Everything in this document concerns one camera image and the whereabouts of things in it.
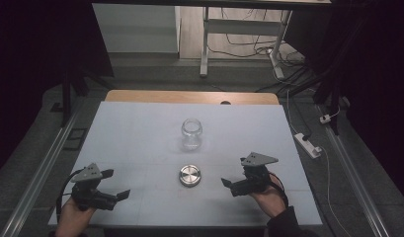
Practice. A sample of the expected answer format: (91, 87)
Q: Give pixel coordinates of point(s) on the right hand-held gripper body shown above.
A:
(255, 181)

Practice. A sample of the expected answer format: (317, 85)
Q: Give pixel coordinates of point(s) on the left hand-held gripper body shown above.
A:
(89, 194)

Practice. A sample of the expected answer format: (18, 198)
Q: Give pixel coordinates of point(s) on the steel jar lid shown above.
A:
(190, 175)

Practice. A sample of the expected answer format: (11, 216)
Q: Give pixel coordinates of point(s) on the clear glass jar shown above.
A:
(191, 135)

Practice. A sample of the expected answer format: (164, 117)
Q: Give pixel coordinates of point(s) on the person's right hand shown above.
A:
(272, 200)

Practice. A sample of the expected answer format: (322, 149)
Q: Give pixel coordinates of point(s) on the person's left hand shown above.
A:
(71, 220)

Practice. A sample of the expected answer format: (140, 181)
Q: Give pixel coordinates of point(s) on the white table cover board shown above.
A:
(137, 131)

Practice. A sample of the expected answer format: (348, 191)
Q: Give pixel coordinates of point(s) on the white power strip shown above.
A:
(307, 144)

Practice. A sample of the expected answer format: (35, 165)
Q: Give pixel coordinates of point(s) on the wooden table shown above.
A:
(156, 96)

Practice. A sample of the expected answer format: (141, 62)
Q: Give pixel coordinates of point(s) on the small white adapter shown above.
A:
(325, 118)

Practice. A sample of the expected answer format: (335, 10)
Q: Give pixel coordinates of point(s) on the black curtain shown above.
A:
(31, 65)
(370, 65)

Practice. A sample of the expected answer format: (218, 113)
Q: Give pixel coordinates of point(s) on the white cabinet panel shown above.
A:
(137, 29)

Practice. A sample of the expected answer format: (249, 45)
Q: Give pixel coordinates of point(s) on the metal floor rail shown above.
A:
(41, 174)
(357, 171)

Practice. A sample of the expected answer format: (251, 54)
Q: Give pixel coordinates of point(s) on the white desk frame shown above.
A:
(242, 27)

